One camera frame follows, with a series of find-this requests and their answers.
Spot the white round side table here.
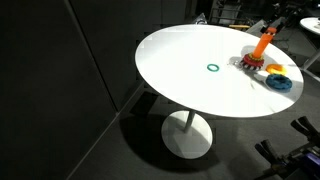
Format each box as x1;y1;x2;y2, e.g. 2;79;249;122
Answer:
299;16;320;83

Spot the red ring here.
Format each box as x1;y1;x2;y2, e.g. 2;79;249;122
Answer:
242;54;265;69

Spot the yellow bar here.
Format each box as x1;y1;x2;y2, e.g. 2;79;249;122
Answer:
229;24;251;30

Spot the thin green ring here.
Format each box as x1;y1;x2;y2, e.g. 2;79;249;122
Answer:
206;63;221;73

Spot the clear plastic ring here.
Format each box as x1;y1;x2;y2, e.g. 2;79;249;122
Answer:
228;57;244;68

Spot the black clamp handle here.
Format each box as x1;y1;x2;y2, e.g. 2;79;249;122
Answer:
254;139;288;166
290;115;320;148

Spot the blue studded ring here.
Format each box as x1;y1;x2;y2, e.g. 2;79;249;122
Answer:
265;73;293;92

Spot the large black and white ring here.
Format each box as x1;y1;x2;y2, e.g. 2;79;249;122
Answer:
240;59;264;71

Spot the white table pedestal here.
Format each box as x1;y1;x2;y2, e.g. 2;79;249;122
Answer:
161;109;214;160

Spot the orange peg block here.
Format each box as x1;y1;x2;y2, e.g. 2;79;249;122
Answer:
252;26;278;59

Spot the purple black clamp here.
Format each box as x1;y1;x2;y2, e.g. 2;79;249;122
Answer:
259;146;320;180

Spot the large yellow studded ring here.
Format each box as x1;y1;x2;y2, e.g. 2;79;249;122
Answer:
265;63;288;76

